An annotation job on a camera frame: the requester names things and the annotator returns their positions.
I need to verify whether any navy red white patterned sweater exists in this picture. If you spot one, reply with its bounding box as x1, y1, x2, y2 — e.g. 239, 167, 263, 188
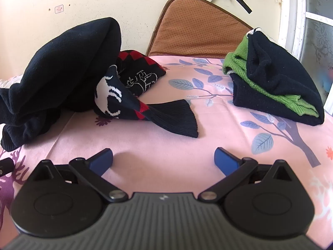
94, 49, 199, 138

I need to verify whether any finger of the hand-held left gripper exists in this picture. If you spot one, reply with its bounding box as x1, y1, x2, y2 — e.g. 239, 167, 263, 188
0, 158, 15, 175

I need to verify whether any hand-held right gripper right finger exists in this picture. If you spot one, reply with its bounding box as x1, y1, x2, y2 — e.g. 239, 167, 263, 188
198, 147, 307, 204

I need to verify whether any black fleece sweater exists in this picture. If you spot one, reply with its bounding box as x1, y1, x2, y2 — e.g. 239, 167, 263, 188
0, 17, 123, 152

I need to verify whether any white framed frosted window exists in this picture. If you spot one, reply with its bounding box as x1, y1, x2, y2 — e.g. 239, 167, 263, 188
278, 0, 333, 118

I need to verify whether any white cloth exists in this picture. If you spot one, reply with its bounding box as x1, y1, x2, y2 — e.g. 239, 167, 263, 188
0, 75, 24, 89

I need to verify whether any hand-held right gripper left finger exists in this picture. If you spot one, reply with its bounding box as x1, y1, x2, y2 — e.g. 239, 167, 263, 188
26, 148, 128, 203

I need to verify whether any folded black and green sweater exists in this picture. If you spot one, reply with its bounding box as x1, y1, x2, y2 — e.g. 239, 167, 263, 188
222, 27, 326, 126

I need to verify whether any pink floral bed sheet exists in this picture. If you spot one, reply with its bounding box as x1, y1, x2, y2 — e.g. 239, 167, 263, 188
0, 53, 333, 240

